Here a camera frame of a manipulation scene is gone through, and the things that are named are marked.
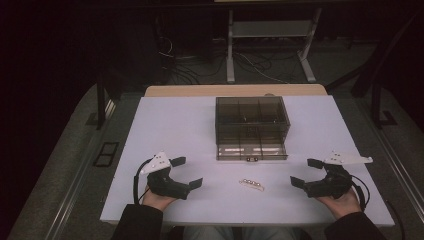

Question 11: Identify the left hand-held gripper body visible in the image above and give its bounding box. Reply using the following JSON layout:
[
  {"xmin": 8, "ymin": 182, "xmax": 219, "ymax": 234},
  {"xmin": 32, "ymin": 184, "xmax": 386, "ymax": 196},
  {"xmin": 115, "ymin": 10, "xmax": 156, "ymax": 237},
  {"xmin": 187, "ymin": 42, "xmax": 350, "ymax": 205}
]
[{"xmin": 139, "ymin": 151, "xmax": 191, "ymax": 201}]

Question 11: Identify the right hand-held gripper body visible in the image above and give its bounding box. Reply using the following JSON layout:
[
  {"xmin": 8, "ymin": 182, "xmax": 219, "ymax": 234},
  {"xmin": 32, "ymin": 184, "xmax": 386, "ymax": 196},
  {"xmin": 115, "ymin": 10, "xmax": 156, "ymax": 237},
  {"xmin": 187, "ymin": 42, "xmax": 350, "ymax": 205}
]
[{"xmin": 302, "ymin": 150, "xmax": 374, "ymax": 200}]

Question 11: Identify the person's left hand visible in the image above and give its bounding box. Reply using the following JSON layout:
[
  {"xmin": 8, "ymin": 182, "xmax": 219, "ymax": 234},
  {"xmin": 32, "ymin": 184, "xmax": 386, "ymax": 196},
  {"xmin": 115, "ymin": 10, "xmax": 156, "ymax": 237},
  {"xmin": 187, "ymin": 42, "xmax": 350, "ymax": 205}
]
[{"xmin": 142, "ymin": 186, "xmax": 178, "ymax": 213}]

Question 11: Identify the person's right hand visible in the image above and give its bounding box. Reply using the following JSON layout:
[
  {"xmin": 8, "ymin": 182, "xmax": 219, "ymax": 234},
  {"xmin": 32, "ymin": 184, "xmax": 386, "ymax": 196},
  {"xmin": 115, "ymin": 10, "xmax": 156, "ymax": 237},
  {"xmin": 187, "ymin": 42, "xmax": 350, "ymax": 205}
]
[{"xmin": 314, "ymin": 188, "xmax": 363, "ymax": 221}]

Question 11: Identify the transparent drawer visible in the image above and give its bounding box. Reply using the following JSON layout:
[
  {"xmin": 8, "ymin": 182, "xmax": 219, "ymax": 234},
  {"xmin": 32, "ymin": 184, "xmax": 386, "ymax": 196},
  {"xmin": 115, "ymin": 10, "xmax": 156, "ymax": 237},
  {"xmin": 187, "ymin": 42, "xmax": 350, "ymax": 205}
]
[{"xmin": 216, "ymin": 143, "xmax": 289, "ymax": 162}]

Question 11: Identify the smoked transparent drawer box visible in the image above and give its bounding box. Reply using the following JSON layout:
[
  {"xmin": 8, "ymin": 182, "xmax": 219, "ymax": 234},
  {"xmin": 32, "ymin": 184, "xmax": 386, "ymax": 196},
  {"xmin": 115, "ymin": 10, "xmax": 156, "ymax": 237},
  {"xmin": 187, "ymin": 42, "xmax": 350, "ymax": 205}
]
[{"xmin": 215, "ymin": 96, "xmax": 291, "ymax": 162}]

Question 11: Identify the black metal stand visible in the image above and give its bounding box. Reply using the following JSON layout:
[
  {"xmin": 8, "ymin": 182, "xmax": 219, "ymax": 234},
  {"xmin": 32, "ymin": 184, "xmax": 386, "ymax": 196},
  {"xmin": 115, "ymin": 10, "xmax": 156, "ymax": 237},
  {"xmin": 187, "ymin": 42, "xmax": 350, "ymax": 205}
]
[
  {"xmin": 84, "ymin": 71, "xmax": 123, "ymax": 131},
  {"xmin": 324, "ymin": 9, "xmax": 422, "ymax": 130}
]

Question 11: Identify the grey metal stand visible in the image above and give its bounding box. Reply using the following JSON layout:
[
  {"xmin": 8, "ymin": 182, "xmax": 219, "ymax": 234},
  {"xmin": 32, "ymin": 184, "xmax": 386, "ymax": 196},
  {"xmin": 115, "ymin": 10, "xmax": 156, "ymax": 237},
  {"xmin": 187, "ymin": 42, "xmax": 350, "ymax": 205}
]
[{"xmin": 225, "ymin": 7, "xmax": 323, "ymax": 84}]

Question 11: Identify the right hand-held gripper cable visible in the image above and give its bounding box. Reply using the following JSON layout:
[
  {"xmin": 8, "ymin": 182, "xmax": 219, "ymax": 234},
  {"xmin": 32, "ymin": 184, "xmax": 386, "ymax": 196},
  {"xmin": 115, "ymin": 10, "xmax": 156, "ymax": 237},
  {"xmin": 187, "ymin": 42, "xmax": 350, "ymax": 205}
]
[{"xmin": 349, "ymin": 174, "xmax": 372, "ymax": 213}]

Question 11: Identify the hand-held gripper cable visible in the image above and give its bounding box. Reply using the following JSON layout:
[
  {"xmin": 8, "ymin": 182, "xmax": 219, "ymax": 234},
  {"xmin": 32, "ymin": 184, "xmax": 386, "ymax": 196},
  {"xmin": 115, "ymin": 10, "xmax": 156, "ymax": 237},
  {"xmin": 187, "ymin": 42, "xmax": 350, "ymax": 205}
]
[
  {"xmin": 132, "ymin": 158, "xmax": 153, "ymax": 205},
  {"xmin": 349, "ymin": 174, "xmax": 372, "ymax": 213}
]

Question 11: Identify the left hand-held gripper cable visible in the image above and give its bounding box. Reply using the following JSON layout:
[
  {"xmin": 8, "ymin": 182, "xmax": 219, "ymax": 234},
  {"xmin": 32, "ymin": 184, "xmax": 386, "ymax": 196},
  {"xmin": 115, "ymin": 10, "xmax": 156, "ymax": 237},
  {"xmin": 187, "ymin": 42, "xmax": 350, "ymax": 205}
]
[{"xmin": 132, "ymin": 158, "xmax": 153, "ymax": 205}]

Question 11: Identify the black cable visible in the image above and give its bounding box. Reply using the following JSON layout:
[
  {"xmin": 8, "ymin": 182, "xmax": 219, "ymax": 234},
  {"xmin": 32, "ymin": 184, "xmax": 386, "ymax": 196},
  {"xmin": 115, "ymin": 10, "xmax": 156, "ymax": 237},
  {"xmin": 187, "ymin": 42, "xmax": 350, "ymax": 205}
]
[{"xmin": 384, "ymin": 199, "xmax": 407, "ymax": 240}]

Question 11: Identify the tangle of floor cables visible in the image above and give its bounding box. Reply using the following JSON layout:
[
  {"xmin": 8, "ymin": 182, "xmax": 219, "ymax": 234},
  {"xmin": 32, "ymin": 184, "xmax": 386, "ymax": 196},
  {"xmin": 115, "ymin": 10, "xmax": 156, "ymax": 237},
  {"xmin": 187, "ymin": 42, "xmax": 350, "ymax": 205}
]
[{"xmin": 156, "ymin": 34, "xmax": 301, "ymax": 86}]

